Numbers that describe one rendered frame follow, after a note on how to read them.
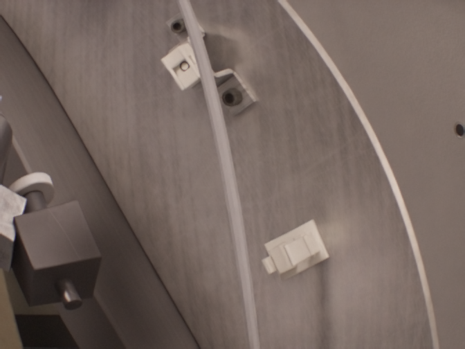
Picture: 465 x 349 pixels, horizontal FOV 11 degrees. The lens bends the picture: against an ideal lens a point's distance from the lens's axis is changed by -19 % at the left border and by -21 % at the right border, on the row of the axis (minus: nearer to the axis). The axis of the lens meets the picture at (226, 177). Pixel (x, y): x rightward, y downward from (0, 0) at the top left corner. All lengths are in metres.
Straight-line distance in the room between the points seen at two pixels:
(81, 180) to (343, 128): 0.10
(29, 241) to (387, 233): 0.18
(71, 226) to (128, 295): 0.15
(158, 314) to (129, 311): 0.02
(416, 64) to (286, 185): 0.08
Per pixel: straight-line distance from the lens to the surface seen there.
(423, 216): 1.02
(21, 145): 1.04
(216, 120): 1.01
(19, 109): 1.06
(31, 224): 0.90
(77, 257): 0.90
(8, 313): 6.03
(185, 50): 1.02
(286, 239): 1.04
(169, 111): 1.06
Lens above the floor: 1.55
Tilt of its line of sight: 10 degrees down
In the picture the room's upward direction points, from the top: 6 degrees counter-clockwise
